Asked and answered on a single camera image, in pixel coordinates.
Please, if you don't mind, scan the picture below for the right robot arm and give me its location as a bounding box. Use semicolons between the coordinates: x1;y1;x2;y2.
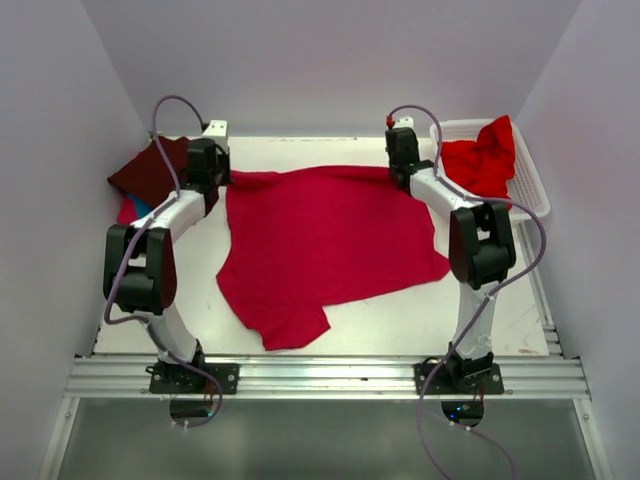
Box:
385;126;516;395

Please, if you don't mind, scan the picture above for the white plastic basket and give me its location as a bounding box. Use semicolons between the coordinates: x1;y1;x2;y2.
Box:
429;118;551;218

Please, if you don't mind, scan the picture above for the pink folded t-shirt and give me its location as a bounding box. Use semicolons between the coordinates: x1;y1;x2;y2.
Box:
117;197;138;225

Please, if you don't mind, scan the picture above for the bright red t-shirt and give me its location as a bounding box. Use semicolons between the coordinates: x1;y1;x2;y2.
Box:
441;115;516;198

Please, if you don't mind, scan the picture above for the aluminium mounting rail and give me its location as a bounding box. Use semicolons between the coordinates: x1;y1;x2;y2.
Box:
63;222;591;401

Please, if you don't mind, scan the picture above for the blue folded t-shirt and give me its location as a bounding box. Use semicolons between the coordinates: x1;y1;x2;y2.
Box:
129;195;153;219

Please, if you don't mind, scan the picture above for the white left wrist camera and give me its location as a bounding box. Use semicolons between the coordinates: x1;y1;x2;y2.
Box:
201;120;229;153

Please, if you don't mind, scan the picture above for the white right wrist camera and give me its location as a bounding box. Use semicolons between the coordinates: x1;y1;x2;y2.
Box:
385;115;414;129

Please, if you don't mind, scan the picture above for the dark maroon folded t-shirt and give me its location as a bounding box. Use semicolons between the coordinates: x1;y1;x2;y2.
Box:
107;137;189;208

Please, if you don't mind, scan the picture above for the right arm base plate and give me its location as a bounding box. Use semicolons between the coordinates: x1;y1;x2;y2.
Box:
425;354;505;395

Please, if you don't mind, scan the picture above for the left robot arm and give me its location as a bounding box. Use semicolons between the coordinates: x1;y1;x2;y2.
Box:
103;137;239;395

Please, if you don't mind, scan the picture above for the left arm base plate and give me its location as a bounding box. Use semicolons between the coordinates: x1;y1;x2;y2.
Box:
145;362;240;395

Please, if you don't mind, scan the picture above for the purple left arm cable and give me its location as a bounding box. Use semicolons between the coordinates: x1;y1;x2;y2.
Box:
102;94;224;429

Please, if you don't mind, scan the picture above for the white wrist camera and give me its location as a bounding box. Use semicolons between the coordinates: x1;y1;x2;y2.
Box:
201;120;229;153
385;115;414;129

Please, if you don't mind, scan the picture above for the crimson t-shirt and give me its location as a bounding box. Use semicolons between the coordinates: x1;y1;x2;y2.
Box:
217;166;450;351

